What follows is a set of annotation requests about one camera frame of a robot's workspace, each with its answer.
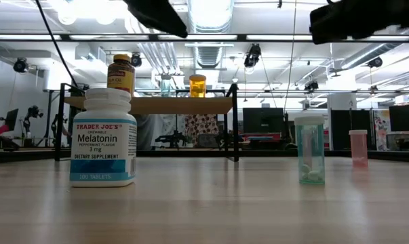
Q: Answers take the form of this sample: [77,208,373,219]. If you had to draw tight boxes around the wooden shelf black metal legs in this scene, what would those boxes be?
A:
[54,83,240,163]

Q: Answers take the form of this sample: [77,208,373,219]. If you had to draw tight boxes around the grey cloth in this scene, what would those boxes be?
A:
[135,114,164,150]

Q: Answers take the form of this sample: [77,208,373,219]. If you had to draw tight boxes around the silver ventilation duct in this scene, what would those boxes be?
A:
[187,0,235,68]

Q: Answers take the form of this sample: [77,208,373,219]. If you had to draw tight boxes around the black partition panel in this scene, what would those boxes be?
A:
[330,108,374,150]

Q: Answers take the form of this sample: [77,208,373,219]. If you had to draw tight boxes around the dotted patterned cloth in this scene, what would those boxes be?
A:
[185,114,219,136]

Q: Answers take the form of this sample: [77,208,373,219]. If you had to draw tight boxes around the floral print panel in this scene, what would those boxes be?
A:
[373,108,391,152]

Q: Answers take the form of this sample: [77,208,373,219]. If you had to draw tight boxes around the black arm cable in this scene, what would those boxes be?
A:
[34,0,79,88]

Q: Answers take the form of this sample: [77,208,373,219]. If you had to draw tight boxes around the teal pill vial white cap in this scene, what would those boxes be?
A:
[160,74,172,98]
[294,115,326,186]

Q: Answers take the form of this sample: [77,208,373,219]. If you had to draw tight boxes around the fish oil bottle yellow cap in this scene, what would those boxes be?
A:
[106,54,136,98]

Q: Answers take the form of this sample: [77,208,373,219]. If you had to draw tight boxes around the black monitor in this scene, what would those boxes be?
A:
[389,104,409,132]
[4,108,20,132]
[242,107,285,134]

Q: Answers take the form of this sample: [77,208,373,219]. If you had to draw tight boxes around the black aluminium rig frame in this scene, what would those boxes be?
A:
[0,33,409,164]

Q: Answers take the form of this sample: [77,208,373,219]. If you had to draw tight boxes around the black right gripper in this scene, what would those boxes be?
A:
[309,0,409,45]

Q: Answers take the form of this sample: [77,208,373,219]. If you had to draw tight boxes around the orange pill vial white cap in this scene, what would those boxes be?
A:
[189,74,207,98]

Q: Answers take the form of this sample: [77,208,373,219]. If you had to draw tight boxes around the white melatonin bottle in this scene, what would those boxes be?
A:
[69,87,138,188]

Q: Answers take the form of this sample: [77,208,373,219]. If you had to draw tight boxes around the thin black hanging cable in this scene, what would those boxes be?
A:
[284,0,298,113]

